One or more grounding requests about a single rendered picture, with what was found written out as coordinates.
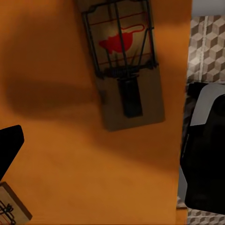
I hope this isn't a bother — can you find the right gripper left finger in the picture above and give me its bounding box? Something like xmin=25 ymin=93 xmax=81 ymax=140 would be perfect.
xmin=0 ymin=125 xmax=24 ymax=180

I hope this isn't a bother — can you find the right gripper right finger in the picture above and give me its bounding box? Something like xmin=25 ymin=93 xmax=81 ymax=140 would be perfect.
xmin=210 ymin=125 xmax=225 ymax=162

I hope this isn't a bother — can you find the mousetrap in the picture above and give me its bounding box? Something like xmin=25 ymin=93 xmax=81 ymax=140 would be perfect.
xmin=0 ymin=182 xmax=32 ymax=225
xmin=78 ymin=0 xmax=165 ymax=132

